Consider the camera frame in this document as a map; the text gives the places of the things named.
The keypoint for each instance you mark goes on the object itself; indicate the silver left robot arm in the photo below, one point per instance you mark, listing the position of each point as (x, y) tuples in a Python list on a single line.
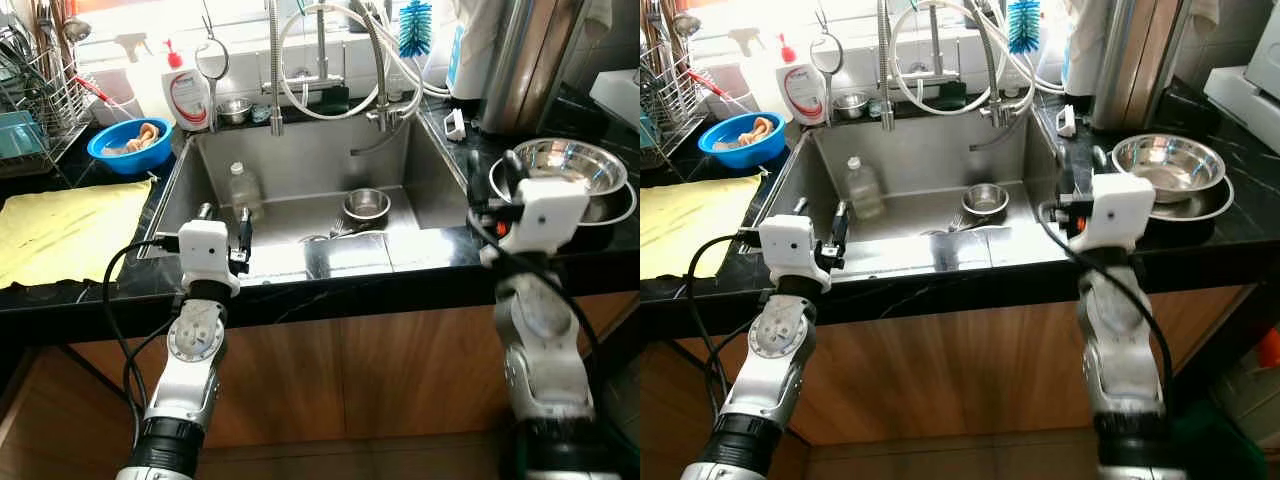
[(190, 345), (775, 340)]

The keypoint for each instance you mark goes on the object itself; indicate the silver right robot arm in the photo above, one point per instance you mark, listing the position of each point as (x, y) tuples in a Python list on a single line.
[(1120, 340), (545, 340)]

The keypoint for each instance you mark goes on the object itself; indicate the clear plastic bottle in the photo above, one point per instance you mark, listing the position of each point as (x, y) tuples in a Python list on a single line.
[(246, 195), (865, 192)]

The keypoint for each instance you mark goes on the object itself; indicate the small white clip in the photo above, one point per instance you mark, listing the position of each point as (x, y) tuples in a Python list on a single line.
[(1067, 120), (456, 125)]

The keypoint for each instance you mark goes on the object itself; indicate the blue plastic bowl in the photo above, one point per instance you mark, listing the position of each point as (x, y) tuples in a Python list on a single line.
[(735, 155), (125, 160)]

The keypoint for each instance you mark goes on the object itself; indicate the small steel bowl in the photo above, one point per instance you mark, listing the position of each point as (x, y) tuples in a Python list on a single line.
[(986, 200), (367, 205)]

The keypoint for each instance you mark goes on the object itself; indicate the beige item in bowl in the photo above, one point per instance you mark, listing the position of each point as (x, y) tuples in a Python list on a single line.
[(143, 136), (755, 130)]

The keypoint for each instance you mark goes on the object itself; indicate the stainless steel sink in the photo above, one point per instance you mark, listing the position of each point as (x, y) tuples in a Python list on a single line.
[(310, 170), (930, 160)]

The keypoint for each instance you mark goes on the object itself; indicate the steel fork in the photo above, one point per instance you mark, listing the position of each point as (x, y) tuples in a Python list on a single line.
[(335, 231), (955, 226)]

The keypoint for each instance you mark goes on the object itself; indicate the steel cylinder canister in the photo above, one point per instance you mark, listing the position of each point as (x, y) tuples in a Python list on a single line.
[(1140, 65), (530, 65)]

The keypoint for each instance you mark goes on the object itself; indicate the white red-pump soap bottle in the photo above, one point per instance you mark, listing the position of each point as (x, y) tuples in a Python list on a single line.
[(188, 100), (803, 95)]

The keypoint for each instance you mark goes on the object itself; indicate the yellow cloth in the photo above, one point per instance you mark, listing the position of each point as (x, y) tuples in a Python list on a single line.
[(70, 235), (690, 228)]

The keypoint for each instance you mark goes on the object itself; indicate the white water purifier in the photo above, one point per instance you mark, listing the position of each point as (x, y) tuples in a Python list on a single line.
[(468, 55), (1078, 50)]

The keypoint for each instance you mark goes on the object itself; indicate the white countertop appliance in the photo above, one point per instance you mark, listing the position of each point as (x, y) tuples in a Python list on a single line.
[(618, 95), (1250, 90)]

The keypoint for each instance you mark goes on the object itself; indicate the dark green sponge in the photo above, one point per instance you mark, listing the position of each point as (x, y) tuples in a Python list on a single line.
[(950, 95), (335, 100)]

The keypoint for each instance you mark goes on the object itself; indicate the blue bottle brush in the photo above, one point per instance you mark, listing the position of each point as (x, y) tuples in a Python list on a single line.
[(415, 32), (1023, 28)]

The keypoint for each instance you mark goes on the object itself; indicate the steel round strainer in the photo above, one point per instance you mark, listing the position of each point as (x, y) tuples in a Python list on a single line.
[(212, 58), (827, 52)]

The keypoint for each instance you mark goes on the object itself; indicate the steel spring faucet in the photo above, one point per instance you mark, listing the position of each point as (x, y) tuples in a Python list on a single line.
[(885, 65), (275, 70)]

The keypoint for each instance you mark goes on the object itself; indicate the wooden base cabinet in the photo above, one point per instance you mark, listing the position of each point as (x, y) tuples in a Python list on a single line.
[(960, 365), (400, 370)]

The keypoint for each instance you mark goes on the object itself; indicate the white spray bottle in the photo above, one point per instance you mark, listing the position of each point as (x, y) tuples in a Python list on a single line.
[(135, 45), (747, 40)]

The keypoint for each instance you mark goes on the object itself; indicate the steel ladle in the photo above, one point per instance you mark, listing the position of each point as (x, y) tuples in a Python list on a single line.
[(77, 28)]

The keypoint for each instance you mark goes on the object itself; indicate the orange object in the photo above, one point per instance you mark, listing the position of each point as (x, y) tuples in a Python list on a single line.
[(1270, 345)]

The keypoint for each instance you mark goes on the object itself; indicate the green bag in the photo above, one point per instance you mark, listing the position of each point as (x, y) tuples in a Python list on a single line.
[(1205, 440)]

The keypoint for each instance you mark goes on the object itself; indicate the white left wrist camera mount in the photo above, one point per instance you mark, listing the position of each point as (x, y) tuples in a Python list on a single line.
[(207, 250), (792, 245)]

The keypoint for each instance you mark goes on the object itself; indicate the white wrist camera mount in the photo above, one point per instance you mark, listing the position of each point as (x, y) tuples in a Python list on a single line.
[(207, 250), (548, 212), (792, 245), (1118, 208)]

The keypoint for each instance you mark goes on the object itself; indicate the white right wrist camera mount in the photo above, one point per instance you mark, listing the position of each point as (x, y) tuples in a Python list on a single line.
[(548, 212), (1118, 208)]

